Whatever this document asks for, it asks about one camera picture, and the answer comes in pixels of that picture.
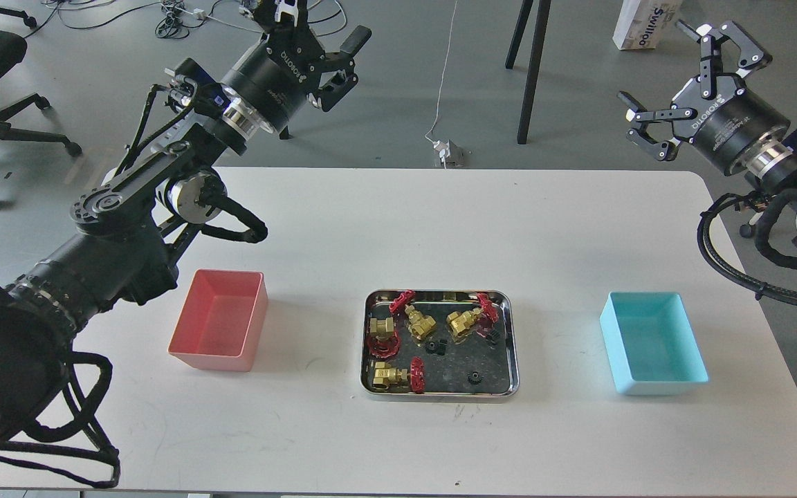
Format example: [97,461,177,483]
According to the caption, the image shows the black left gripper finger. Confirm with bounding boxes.
[308,26,372,111]
[253,1,311,44]

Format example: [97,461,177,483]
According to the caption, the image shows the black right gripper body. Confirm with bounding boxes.
[675,76,790,176]

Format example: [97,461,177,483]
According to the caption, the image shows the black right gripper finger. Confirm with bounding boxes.
[675,19,773,100]
[617,91,698,163]

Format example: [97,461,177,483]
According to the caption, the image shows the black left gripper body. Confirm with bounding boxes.
[221,28,325,135]

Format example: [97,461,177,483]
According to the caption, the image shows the brass valve red handle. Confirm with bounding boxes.
[366,316,401,359]
[371,356,425,394]
[388,290,437,342]
[446,291,499,344]

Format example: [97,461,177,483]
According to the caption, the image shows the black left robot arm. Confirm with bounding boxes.
[0,1,372,488]

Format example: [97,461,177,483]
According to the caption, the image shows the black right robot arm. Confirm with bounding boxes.
[618,20,797,306]

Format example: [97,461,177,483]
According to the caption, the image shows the white cardboard box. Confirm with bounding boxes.
[612,1,683,50]

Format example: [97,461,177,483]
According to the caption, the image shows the light blue plastic box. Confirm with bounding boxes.
[600,291,711,395]

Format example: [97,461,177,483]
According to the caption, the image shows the pink plastic box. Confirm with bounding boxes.
[167,269,268,372]

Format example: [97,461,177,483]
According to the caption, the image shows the white power adapter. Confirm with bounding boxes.
[432,140,468,168]

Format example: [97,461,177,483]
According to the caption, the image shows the black table legs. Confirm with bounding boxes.
[505,1,551,145]

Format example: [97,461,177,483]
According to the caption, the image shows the metal tray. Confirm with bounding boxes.
[360,289,520,400]

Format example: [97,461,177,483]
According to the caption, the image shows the white cable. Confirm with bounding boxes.
[424,0,459,147]

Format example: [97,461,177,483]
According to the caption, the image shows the floor cable bundle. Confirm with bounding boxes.
[21,0,347,40]

